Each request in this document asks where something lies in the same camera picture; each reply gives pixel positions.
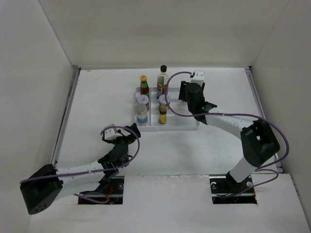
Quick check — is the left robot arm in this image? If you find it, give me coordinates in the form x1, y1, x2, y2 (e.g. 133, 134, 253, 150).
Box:
20, 123, 141, 215

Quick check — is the white-lid sauce jar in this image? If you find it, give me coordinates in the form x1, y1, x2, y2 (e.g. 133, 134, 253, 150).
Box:
137, 95, 149, 106
158, 94, 171, 105

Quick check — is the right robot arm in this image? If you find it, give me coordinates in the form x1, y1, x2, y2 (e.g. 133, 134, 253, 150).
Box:
179, 81, 280, 192

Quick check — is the clear soy sauce bottle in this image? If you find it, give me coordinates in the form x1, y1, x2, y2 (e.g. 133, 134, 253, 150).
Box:
156, 65, 169, 98

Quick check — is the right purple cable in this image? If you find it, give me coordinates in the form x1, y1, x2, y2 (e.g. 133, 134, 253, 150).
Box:
166, 71, 290, 195

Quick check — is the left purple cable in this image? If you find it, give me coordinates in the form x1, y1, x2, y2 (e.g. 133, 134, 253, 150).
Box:
19, 125, 141, 204

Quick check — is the purple cable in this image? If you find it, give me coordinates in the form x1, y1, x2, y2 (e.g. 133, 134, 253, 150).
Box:
166, 71, 290, 195
19, 125, 141, 204

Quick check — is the silver-lid bead jar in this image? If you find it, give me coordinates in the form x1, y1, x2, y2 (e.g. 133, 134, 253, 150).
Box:
135, 103, 148, 126

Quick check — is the small yellow-label bottle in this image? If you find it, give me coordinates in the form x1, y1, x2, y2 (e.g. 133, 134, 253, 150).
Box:
158, 104, 167, 124

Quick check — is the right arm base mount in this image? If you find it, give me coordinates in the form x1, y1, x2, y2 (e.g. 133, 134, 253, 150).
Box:
209, 175, 257, 204

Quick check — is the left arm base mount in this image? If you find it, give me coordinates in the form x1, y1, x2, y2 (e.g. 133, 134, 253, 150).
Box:
78, 176, 125, 205

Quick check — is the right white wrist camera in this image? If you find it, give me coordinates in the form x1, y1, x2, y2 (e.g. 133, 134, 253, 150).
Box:
190, 70, 205, 86

